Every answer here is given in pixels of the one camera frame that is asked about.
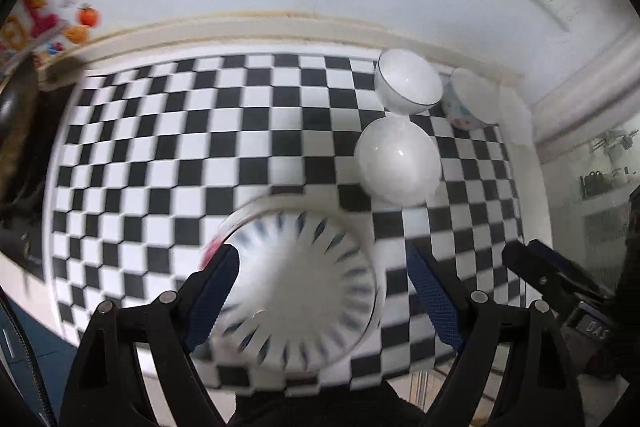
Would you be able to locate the white bowl colourful dots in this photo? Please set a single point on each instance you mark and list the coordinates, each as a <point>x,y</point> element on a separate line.
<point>469,101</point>

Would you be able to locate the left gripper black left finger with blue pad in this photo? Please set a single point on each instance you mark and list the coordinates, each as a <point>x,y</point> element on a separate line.
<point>105,386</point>

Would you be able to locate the black white checkered mat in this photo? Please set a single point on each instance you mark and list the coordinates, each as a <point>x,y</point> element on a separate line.
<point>151,159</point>

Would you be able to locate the plain white bowl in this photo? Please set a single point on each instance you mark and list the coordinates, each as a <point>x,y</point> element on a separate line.
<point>398,162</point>

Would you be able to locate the colourful wall stickers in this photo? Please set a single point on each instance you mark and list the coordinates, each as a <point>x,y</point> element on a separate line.
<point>46,29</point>

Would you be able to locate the white bowl dark rim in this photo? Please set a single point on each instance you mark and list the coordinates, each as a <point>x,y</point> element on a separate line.
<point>405,83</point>

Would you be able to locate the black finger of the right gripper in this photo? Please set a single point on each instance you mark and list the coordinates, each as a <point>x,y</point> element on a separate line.
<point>560,281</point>

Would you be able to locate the white plate grey floral pattern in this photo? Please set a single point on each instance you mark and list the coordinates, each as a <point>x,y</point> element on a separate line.
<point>290,211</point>

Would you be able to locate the white plate blue stripes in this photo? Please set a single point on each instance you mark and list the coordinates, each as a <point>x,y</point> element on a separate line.
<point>300,291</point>

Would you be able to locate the white plate red flower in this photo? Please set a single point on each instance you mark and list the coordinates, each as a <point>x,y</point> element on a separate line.
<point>212,247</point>

